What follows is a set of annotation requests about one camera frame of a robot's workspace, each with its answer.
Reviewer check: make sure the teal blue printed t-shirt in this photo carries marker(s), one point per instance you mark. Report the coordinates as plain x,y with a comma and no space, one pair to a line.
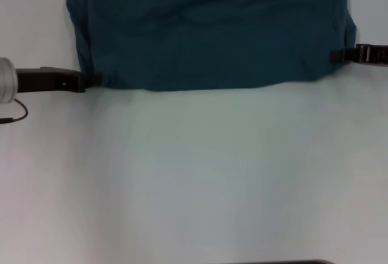
212,34

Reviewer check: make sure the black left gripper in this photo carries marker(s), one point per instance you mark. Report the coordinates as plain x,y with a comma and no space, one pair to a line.
45,80

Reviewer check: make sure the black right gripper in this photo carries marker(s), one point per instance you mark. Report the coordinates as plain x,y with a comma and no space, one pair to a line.
374,53

